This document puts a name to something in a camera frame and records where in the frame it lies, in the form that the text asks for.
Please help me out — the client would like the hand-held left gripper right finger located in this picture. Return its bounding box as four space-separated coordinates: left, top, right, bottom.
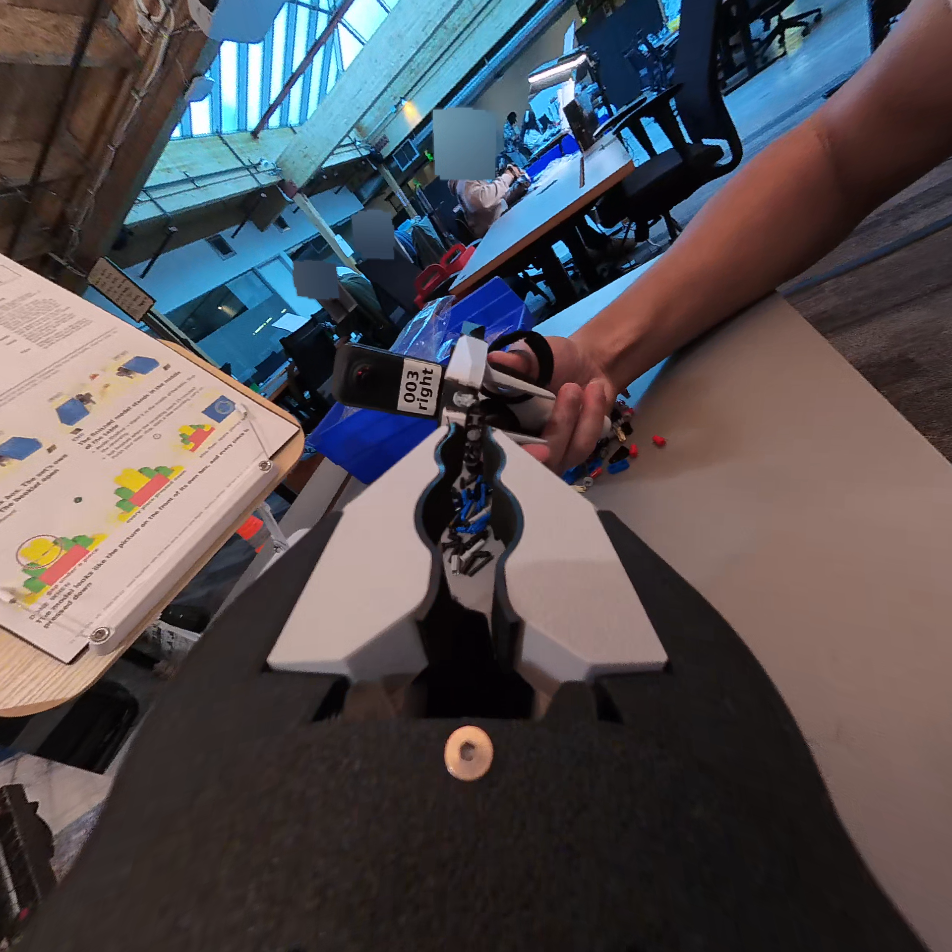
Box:
491 427 669 700

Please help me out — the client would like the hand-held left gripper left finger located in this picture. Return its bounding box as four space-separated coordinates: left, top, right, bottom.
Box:
266 427 451 711

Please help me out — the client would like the pile of small lego pieces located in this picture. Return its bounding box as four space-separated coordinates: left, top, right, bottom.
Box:
439 400 668 578

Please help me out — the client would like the person's right hand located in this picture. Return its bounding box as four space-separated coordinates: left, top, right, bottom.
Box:
487 335 633 473

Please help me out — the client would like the blue plastic bin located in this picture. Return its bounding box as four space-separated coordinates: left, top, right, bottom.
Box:
305 279 538 486

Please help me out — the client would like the clear plastic bag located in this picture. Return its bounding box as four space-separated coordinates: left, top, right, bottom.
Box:
390 295 480 359

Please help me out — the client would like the red plastic object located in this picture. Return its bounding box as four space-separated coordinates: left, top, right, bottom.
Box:
414 244 477 307

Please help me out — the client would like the white table with orange edge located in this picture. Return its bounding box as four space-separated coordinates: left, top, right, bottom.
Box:
448 136 638 298

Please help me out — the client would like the printed instruction sheet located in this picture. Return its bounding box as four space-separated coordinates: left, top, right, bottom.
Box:
0 253 302 664

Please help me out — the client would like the black office chair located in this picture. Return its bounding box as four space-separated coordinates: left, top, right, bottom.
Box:
608 0 746 240

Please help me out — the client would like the small wall sign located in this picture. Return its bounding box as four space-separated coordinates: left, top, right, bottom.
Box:
87 257 158 323

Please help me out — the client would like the blue floor cable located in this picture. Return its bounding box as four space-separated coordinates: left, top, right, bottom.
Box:
787 235 952 296

